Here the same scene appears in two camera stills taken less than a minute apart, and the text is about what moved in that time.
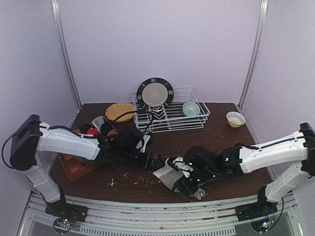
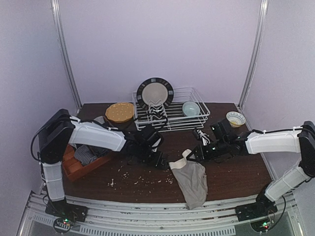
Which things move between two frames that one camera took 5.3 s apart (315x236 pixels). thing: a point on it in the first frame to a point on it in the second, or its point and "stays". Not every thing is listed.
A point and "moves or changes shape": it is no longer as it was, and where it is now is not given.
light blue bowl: (191, 108) stays
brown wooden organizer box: (74, 168) stays
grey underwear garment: (169, 177) moves or changes shape
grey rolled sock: (98, 122) stays
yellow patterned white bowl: (235, 119) stays
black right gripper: (183, 184) to (200, 152)
